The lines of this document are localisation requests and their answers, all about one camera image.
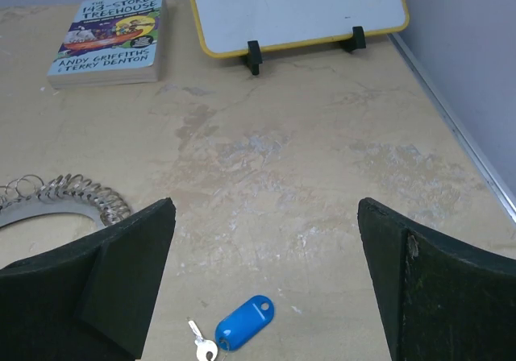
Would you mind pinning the treehouse paperback book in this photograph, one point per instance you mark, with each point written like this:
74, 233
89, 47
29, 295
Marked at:
111, 42

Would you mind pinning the metal keyring organizer with rings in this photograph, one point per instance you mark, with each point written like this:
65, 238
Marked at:
30, 196

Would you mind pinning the yellow framed whiteboard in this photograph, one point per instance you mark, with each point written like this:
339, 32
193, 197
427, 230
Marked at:
225, 27

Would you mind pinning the blue key tag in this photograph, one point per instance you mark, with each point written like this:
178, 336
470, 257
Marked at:
236, 329

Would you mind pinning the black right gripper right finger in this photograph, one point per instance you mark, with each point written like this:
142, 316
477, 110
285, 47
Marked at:
439, 298

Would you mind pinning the small silver key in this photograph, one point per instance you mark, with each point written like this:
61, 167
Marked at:
207, 350

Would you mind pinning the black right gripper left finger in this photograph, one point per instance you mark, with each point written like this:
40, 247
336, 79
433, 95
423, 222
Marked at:
91, 299

